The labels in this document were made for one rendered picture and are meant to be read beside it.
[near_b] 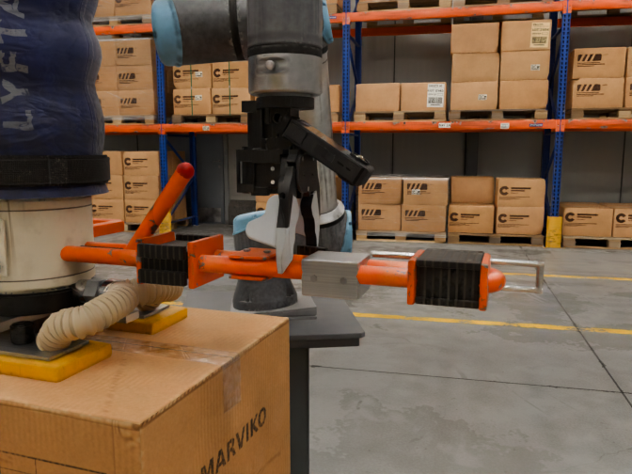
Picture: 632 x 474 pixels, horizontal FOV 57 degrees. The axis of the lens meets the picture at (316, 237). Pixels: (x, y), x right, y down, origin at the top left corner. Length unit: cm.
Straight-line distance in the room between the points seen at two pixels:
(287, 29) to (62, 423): 49
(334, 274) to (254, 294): 98
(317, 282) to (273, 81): 24
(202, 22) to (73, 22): 17
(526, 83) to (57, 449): 759
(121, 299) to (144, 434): 21
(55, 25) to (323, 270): 47
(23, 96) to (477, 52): 737
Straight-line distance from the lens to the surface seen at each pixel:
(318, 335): 150
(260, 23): 71
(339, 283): 67
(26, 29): 85
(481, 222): 795
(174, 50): 85
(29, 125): 83
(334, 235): 161
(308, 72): 70
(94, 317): 76
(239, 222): 164
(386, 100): 797
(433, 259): 65
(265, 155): 70
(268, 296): 163
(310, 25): 71
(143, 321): 91
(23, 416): 73
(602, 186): 944
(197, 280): 75
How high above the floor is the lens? 121
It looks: 8 degrees down
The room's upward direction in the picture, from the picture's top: straight up
